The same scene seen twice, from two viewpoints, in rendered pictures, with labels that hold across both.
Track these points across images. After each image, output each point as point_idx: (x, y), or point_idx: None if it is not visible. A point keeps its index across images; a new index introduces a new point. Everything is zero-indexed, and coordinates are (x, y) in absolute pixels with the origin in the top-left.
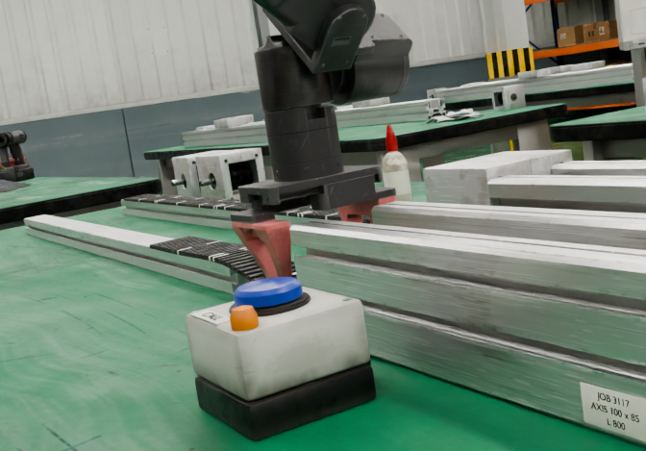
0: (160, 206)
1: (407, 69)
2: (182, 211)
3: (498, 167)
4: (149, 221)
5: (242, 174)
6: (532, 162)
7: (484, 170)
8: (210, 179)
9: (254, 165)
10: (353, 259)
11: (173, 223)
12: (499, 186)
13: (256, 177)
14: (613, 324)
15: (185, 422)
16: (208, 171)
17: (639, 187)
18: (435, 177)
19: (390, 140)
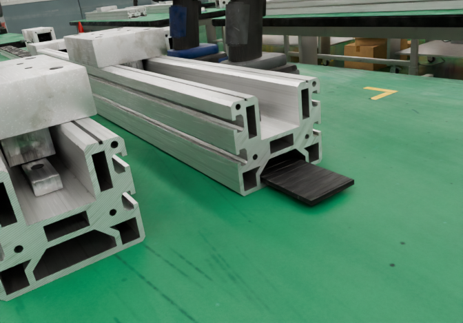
0: (5, 51)
1: (0, 7)
2: (9, 54)
3: (41, 45)
4: (2, 58)
5: (45, 38)
6: (58, 43)
7: (35, 46)
8: (31, 40)
9: (50, 34)
10: None
11: (7, 59)
12: (38, 52)
13: (52, 40)
14: None
15: None
16: (30, 36)
17: (52, 56)
18: (30, 47)
19: (79, 27)
